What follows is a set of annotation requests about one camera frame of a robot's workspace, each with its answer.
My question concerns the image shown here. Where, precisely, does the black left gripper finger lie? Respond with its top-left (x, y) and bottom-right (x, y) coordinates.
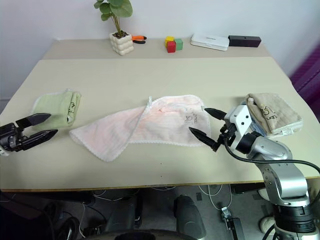
top-left (21, 128), bottom-right (59, 151)
top-left (15, 112), bottom-right (52, 131)

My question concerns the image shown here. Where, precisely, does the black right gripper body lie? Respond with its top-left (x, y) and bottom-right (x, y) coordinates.
top-left (217, 116), bottom-right (238, 151)

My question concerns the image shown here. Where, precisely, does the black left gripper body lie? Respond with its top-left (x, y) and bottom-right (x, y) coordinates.
top-left (0, 121), bottom-right (29, 153)

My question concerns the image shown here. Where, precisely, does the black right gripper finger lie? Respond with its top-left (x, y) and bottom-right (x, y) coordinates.
top-left (188, 126), bottom-right (224, 153)
top-left (204, 107), bottom-right (227, 121)

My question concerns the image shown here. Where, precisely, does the pink towel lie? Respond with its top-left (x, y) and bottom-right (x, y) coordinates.
top-left (68, 94), bottom-right (212, 164)

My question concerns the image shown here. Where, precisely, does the folded green towel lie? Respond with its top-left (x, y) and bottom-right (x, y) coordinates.
top-left (32, 88), bottom-right (83, 131)

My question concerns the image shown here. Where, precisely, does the folded beige towel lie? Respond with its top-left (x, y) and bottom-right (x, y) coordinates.
top-left (243, 92), bottom-right (305, 138)

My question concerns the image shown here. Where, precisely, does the flat white box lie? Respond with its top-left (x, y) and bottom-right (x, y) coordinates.
top-left (190, 33), bottom-right (231, 52)

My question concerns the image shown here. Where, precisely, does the long black box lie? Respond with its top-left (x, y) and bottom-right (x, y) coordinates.
top-left (227, 34), bottom-right (263, 49)

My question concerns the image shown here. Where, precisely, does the caster wheel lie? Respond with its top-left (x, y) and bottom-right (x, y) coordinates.
top-left (219, 205), bottom-right (231, 221)

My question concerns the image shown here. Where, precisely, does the dark rounded shape under table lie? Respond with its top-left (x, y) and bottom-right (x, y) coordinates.
top-left (173, 194), bottom-right (207, 240)

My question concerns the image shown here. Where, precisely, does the white shoe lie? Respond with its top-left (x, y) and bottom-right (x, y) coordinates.
top-left (259, 215), bottom-right (276, 234)

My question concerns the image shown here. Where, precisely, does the orange black marker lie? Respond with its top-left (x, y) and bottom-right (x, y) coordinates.
top-left (131, 34), bottom-right (148, 45)

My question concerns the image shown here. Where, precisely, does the green plant in white pot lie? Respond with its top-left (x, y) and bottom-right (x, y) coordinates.
top-left (93, 0), bottom-right (135, 57)

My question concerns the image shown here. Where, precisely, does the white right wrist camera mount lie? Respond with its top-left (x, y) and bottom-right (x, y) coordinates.
top-left (223, 104), bottom-right (253, 151)

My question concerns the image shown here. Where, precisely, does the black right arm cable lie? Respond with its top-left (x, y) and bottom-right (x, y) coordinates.
top-left (222, 138), bottom-right (320, 176)

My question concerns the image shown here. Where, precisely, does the white floor cable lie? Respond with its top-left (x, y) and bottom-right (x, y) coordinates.
top-left (198, 184), bottom-right (234, 211)
top-left (93, 189), bottom-right (124, 201)

